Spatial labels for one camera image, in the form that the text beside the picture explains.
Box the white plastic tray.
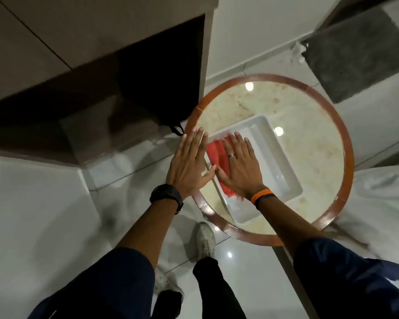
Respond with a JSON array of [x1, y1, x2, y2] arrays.
[[204, 115, 303, 225]]

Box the orange wristband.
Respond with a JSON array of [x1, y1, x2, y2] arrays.
[[251, 189, 274, 206]]

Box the person's right hand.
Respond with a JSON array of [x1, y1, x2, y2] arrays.
[[216, 131, 269, 199]]

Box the white left shoe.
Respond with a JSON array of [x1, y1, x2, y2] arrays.
[[153, 265, 184, 297]]

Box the dark blue sleeve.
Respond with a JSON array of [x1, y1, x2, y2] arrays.
[[293, 237, 399, 319], [27, 247, 156, 319]]

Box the person's left forearm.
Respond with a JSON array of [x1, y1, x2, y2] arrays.
[[116, 195, 184, 268]]

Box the black wrist watch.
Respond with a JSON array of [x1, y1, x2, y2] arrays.
[[149, 184, 184, 215]]

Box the person's right forearm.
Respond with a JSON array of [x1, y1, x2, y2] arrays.
[[258, 195, 328, 258]]

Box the red cloth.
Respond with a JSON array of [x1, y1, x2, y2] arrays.
[[205, 136, 244, 200]]

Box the grey floor mat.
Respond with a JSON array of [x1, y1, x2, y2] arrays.
[[301, 6, 399, 104]]

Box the black trousers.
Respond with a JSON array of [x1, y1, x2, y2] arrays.
[[151, 257, 247, 319]]

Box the black bag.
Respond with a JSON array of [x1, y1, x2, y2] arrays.
[[115, 15, 205, 136]]

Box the dark blue left sleeve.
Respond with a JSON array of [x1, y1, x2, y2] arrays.
[[27, 247, 156, 319]]

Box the dark blue right sleeve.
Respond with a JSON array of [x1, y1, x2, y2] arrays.
[[293, 237, 399, 319]]

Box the black wristband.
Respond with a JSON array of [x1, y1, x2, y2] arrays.
[[254, 193, 278, 210]]

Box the white shoe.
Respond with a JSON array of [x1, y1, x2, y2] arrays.
[[153, 265, 184, 297], [196, 222, 216, 260]]

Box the round wooden rimmed table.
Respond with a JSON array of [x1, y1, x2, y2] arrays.
[[184, 74, 355, 247]]

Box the white right shoe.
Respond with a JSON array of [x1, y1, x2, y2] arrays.
[[196, 222, 216, 260]]

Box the brown cabinet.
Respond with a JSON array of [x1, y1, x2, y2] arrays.
[[0, 0, 220, 166]]

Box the white bed sheet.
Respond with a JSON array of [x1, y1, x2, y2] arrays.
[[329, 164, 399, 296]]

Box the person's left hand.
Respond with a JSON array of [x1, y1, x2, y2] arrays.
[[166, 127, 217, 200]]

